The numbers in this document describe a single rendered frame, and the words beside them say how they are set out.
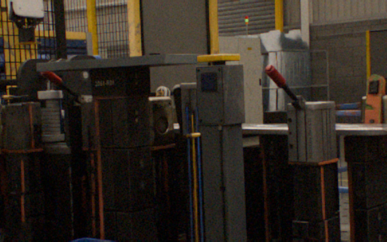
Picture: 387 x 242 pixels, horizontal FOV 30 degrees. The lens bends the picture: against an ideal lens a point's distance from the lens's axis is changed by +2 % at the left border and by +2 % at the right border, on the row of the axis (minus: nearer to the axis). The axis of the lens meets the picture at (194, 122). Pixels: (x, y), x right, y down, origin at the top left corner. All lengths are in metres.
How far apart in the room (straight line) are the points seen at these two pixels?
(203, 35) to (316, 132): 4.22
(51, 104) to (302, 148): 0.71
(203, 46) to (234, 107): 4.25
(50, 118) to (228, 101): 0.65
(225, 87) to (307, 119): 0.19
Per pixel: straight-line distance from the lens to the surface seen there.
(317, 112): 1.42
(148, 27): 5.09
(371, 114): 1.72
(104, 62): 1.47
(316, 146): 1.42
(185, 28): 5.42
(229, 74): 1.34
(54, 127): 1.86
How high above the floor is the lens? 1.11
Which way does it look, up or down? 3 degrees down
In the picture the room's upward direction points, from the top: 2 degrees counter-clockwise
